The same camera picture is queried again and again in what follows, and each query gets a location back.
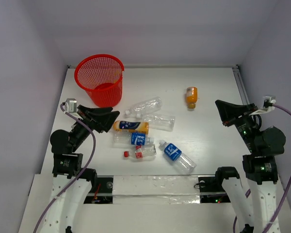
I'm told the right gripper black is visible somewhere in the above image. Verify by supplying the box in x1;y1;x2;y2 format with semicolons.
215;98;259;152

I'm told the small orange juice bottle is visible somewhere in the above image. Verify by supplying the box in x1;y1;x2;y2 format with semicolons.
186;86;198;109

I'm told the clear bottle blue label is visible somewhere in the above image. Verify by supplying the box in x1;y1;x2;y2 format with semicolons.
113;132;154;148

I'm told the orange bottle dark blue label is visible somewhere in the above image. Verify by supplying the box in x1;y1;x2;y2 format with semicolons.
113;120;149;134

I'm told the clear bottle red label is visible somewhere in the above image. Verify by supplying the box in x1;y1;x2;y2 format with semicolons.
124;144;156;159

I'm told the clear bottle white cap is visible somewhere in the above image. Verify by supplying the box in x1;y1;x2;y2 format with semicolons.
136;113;175;132
124;97;162;117

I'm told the blue label bottle white cap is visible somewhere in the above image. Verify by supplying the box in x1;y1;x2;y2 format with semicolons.
159;140;196;175

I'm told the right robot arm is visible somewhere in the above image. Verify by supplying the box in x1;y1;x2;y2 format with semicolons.
213;97;286;233

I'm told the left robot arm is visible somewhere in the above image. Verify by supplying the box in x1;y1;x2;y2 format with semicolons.
33;101;120;233

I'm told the red mesh plastic bin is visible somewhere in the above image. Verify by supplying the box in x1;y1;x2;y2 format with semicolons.
74;54;125;107

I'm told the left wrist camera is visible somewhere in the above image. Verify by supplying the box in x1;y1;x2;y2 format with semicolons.
64;98;78;115

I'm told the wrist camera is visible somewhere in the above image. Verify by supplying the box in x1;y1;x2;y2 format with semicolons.
250;95;276;116
64;98;78;115

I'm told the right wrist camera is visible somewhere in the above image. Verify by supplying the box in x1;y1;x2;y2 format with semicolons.
250;95;276;116

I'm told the aluminium rail right edge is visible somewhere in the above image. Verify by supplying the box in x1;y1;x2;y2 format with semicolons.
232;65;250;105

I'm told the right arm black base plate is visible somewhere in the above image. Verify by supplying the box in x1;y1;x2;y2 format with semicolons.
194;176;230;204

